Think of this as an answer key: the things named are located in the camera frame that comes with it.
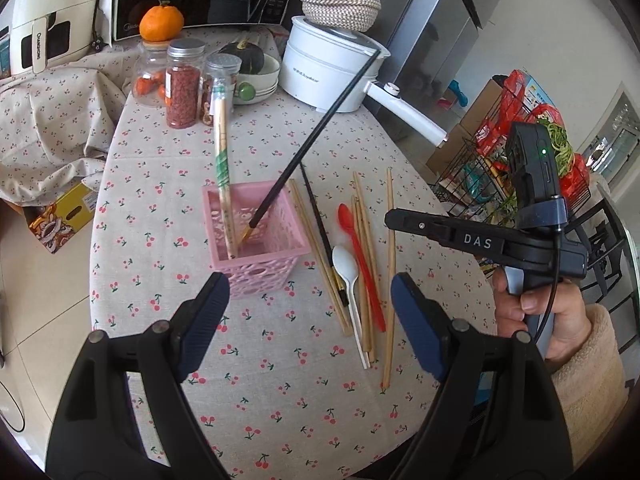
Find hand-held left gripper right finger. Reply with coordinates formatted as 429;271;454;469
390;272;572;480

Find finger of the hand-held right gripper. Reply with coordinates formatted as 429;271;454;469
384;208;507;262

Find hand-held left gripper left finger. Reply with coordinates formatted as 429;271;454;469
47;272;231;480

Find wooden chopstick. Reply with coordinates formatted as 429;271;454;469
288;179;348;338
351;196;372;367
353;171;378;362
294;179;353;336

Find pink plastic basket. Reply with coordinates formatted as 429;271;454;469
202;180;312;300

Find red plastic spoon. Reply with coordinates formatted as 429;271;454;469
337;203;387;333

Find white plastic spoon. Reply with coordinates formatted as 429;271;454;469
331;245;371;370

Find black chopstick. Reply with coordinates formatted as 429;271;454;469
235;49;379;248
299;162;350;308

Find person's right forearm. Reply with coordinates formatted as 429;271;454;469
547;304;629;463

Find person's right hand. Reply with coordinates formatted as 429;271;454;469
492;270;592;362

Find green leafy vegetables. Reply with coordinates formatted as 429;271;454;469
536;114;577;182

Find red plastic bag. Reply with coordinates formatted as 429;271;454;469
474;70;592;202

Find brown cardboard box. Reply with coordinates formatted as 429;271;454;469
425;79;507;182

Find blue printed carton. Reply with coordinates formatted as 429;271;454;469
517;69;557;108

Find cherry print tablecloth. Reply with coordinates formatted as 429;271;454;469
0;25;499;480

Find paper-wrapped chopsticks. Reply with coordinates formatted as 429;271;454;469
212;85;240;260

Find yellow printed box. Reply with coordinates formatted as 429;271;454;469
22;182;96;256

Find grey refrigerator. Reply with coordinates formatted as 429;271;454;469
372;0;494;142

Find white electric pot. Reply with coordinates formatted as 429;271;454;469
278;15;449;149

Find jar of red berries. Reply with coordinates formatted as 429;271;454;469
164;38;208;130

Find white dish with green knob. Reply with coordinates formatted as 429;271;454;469
231;52;282;106

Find small jar with metal lid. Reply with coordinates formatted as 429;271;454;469
199;53;241;128

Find clear jar with cork lid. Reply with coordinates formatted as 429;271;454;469
132;40;171;108

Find dark green squash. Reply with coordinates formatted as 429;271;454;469
218;40;266;75

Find orange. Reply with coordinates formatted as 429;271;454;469
139;0;185;43

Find white air fryer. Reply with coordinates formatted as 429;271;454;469
0;0;119;79

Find black wire rack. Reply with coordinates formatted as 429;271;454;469
429;105;601;223

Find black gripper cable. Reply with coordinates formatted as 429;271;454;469
531;227;563;348

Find black chair frame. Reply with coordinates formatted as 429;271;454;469
565;194;637;312

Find woven rope basket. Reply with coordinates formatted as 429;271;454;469
300;0;382;31

